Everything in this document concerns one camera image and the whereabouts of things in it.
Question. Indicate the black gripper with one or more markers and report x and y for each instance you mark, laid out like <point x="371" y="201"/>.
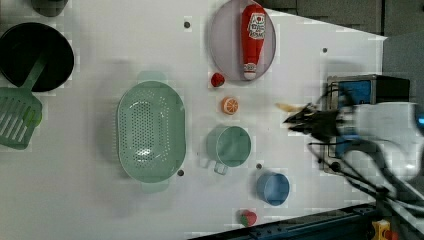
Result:
<point x="322" y="124"/>

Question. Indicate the yellow peeled banana plush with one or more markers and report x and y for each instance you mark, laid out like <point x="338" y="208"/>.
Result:
<point x="288" y="108"/>

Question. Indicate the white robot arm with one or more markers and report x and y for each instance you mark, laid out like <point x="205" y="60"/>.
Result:
<point x="393" y="131"/>

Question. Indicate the black toaster oven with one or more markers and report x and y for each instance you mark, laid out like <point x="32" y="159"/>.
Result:
<point x="347" y="91"/>

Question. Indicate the blue cup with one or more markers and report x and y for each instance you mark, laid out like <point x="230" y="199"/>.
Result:
<point x="273" y="188"/>

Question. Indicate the orange slice toy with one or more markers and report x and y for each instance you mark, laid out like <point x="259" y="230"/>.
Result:
<point x="229" y="105"/>

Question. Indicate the small red strawberry toy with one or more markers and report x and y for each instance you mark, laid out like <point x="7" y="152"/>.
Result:
<point x="217" y="80"/>

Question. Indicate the red ketchup bottle plush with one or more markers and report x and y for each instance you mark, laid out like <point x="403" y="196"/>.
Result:
<point x="253" y="28"/>

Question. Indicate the lilac round plate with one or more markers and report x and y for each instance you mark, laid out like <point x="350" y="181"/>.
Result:
<point x="225" y="41"/>

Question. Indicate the green perforated colander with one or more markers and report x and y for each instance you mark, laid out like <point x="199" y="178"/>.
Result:
<point x="151" y="137"/>

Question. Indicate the dark brown cylindrical cup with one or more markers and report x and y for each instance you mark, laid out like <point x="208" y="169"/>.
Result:
<point x="49" y="8"/>

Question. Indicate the green slotted spatula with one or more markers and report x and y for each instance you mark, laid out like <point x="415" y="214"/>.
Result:
<point x="21" y="111"/>

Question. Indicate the black round pan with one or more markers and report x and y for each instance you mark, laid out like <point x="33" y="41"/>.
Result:
<point x="23" y="44"/>

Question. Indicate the green mug with handle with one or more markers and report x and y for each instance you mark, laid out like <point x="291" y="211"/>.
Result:
<point x="225" y="147"/>

